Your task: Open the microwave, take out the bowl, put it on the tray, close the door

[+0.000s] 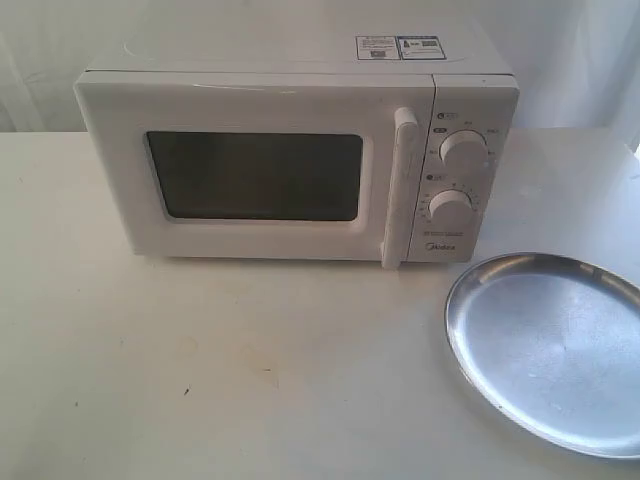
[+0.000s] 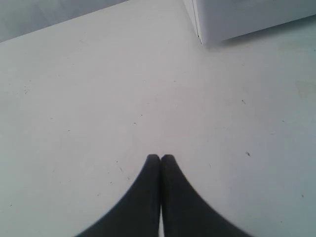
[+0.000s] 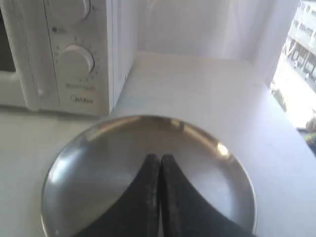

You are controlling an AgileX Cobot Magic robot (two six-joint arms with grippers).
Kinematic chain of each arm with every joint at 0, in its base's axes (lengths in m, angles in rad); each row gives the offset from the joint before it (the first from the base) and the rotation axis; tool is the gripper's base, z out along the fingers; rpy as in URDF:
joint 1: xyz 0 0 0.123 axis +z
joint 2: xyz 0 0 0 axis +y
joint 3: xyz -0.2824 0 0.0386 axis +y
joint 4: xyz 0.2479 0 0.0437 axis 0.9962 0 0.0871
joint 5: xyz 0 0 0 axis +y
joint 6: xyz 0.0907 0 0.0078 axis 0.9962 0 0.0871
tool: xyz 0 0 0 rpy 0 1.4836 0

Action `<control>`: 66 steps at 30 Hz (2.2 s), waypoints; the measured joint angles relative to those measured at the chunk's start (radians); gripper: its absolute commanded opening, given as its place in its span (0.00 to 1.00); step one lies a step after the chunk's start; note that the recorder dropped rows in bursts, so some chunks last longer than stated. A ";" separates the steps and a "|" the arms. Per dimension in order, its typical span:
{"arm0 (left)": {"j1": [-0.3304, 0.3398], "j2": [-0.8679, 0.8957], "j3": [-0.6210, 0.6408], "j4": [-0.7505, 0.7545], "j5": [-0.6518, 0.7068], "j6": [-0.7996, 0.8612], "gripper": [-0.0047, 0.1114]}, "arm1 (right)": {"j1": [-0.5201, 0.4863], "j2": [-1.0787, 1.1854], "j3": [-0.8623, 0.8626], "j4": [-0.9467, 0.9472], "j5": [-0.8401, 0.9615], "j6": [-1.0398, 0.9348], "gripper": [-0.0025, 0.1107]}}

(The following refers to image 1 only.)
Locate upper white control knob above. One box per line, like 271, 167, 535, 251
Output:
439, 130, 488, 169

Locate lower white control knob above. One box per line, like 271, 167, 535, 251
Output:
428, 190, 474, 227

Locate white control knob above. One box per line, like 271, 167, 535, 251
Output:
439, 130, 488, 169
428, 190, 474, 227

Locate white label sticker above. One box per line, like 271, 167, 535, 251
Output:
355, 35, 401, 61

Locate round silver metal plate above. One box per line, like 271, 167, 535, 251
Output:
444, 253, 639, 460

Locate white microwave door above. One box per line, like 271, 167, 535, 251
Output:
75, 71, 436, 269

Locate white microwave oven body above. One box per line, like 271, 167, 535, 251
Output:
80, 28, 519, 265

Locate blue warning sticker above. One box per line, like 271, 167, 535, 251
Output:
396, 35, 446, 61

